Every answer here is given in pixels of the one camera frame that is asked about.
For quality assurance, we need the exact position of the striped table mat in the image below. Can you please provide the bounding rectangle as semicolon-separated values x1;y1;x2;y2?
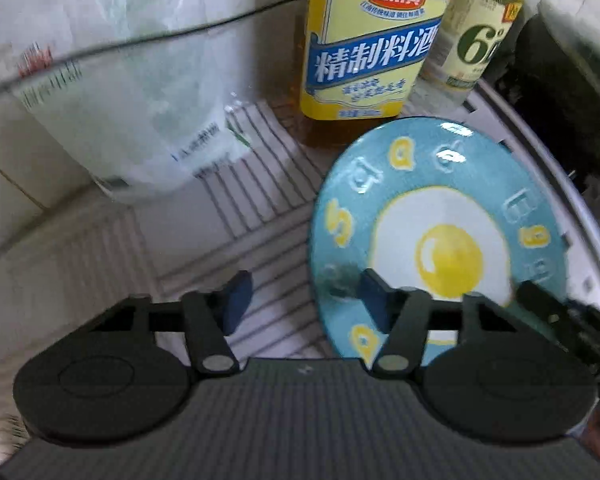
0;101;332;463

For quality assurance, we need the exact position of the black wok with lid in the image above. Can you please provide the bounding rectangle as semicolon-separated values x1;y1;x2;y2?
494;10;600;222

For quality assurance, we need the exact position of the yellow label cooking wine bottle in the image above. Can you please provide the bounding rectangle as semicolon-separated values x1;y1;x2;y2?
291;0;450;148

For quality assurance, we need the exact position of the black power cable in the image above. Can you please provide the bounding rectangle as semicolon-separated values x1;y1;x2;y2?
0;0;301;106

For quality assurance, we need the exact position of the white salt bag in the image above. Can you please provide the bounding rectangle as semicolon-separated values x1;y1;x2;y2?
14;0;250;202

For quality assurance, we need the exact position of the clear vinegar bottle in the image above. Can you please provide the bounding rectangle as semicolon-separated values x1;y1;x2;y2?
406;0;524;116

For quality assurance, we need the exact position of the blue fried egg plate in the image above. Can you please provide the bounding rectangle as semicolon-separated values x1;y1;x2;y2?
309;117;567;362

